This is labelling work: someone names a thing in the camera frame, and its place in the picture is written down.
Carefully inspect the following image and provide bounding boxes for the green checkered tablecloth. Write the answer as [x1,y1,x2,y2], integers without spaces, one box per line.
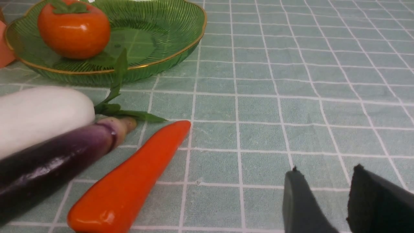
[0,0,414,233]

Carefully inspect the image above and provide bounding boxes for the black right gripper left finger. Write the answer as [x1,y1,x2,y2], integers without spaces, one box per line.
[282,167,338,233]

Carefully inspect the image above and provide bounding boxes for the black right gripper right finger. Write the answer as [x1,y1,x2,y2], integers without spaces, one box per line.
[346,164,414,233]

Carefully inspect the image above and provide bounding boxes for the green glass leaf plate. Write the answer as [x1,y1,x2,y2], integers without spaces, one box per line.
[3,0,207,87]

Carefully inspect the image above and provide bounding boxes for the purple eggplant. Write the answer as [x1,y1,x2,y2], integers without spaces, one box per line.
[0,117,137,226]

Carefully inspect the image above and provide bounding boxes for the white eggplant with green leaves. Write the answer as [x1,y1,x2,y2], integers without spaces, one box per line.
[0,49,166,159]

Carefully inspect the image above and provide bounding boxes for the orange foam cube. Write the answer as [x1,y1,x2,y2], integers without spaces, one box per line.
[0,21,15,68]

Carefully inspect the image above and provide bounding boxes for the orange persimmon with green leaves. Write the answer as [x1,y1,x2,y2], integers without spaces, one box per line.
[37,0,111,60]

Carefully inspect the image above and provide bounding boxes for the red orange chili pepper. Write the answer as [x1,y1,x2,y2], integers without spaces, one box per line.
[67,120,191,233]

